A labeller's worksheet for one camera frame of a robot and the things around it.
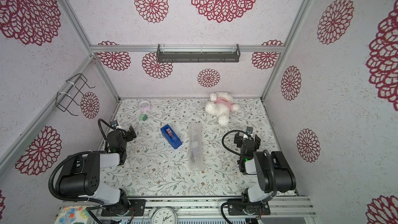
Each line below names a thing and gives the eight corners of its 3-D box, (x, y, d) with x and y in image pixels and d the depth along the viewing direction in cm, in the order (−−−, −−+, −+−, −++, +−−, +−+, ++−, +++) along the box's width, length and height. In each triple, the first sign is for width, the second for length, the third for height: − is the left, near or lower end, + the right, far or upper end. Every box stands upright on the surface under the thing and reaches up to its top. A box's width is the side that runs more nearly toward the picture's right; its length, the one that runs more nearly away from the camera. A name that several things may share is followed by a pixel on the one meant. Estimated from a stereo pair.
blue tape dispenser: (174, 150, 95) (173, 145, 89) (162, 134, 103) (159, 128, 97) (182, 145, 97) (181, 139, 92) (169, 129, 105) (167, 123, 99)
